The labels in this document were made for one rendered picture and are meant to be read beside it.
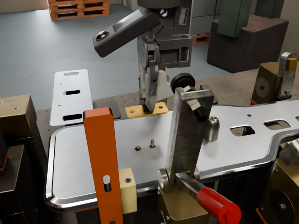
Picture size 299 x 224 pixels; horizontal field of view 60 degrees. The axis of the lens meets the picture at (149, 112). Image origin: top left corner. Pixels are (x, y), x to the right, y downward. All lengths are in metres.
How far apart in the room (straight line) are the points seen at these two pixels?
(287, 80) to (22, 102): 0.65
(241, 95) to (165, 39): 0.96
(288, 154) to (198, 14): 3.68
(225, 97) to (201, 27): 2.86
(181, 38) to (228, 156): 0.24
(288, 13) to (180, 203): 3.71
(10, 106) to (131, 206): 0.34
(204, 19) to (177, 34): 3.64
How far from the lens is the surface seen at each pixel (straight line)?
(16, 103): 0.61
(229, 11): 3.07
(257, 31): 3.09
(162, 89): 0.48
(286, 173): 0.42
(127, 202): 0.39
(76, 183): 0.47
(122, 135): 0.55
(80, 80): 0.79
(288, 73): 0.77
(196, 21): 4.04
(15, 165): 0.54
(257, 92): 0.84
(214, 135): 0.54
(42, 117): 1.22
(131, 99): 1.26
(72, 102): 0.69
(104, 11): 5.87
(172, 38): 0.45
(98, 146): 0.29
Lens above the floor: 1.35
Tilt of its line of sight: 34 degrees down
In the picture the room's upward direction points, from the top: straight up
